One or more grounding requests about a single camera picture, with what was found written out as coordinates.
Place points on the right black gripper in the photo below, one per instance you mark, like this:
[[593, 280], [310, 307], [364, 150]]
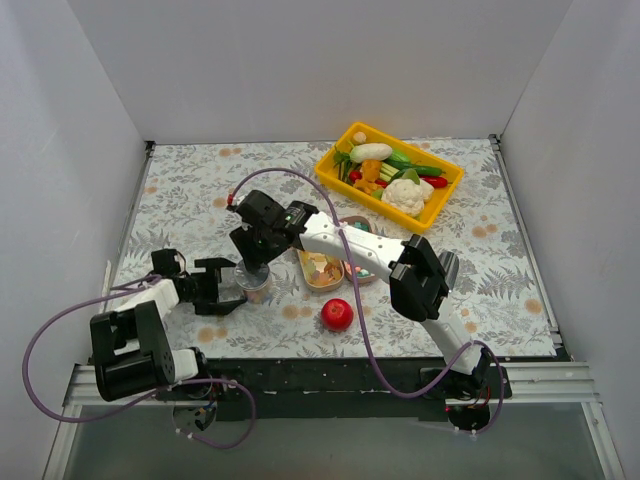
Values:
[[255, 255]]

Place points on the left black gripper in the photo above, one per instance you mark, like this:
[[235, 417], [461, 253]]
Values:
[[203, 288]]

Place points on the silver jar lid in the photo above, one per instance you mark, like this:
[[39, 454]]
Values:
[[251, 280]]

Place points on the clear glass jar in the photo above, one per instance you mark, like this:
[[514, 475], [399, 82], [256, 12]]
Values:
[[258, 294]]

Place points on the beige tray gummy candies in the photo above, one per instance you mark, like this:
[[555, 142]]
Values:
[[321, 273]]

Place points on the pink tray colourful candies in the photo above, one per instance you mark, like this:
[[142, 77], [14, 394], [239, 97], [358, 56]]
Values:
[[362, 273]]

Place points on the metal scoop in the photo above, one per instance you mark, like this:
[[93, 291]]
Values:
[[450, 263]]

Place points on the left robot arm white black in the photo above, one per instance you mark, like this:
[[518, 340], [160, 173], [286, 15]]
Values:
[[131, 351]]

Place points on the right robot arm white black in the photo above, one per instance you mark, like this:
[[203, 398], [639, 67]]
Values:
[[417, 280]]

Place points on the yellow plastic bin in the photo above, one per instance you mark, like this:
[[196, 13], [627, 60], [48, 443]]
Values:
[[328, 172]]

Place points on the red apple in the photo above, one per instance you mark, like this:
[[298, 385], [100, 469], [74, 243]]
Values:
[[337, 315]]

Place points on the orange yellow pepper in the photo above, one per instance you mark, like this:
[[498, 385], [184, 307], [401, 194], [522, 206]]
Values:
[[370, 173]]

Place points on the white eggplant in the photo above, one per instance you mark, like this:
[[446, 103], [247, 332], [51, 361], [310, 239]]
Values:
[[370, 151]]

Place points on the small beige mushroom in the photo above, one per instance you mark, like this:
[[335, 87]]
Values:
[[359, 137]]

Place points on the white cauliflower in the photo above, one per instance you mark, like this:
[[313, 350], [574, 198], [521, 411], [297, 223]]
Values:
[[407, 196]]

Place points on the green cucumber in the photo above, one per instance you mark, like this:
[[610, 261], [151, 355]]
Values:
[[421, 170]]

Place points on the red chili pepper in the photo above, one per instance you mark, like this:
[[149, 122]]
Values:
[[436, 182]]

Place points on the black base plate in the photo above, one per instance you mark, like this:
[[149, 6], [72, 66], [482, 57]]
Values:
[[317, 388]]

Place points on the aluminium rail frame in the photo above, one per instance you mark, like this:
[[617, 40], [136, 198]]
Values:
[[548, 381]]

